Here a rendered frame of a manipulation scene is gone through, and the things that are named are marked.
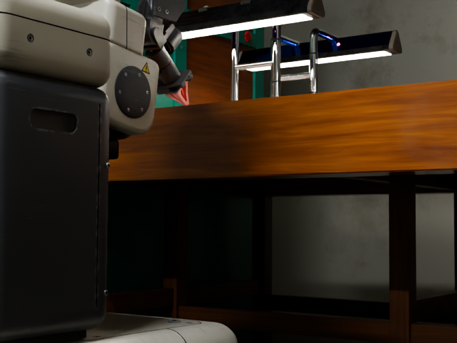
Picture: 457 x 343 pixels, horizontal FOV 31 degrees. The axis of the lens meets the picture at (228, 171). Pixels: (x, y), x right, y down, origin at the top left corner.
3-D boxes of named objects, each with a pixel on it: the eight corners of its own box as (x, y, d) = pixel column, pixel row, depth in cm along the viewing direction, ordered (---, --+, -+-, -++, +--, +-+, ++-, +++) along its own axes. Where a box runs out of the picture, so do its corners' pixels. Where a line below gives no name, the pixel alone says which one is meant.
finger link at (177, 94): (179, 98, 239) (164, 73, 234) (198, 96, 235) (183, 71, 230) (169, 113, 235) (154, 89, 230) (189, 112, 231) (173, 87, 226)
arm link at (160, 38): (126, 34, 220) (151, 33, 215) (146, 8, 227) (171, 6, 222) (146, 69, 227) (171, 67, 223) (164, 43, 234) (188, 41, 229)
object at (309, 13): (311, 11, 220) (311, -15, 220) (134, 39, 255) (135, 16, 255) (325, 18, 226) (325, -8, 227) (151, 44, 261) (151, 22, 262)
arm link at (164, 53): (139, 54, 222) (155, 52, 219) (151, 38, 226) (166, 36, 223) (151, 73, 226) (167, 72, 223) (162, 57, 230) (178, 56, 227)
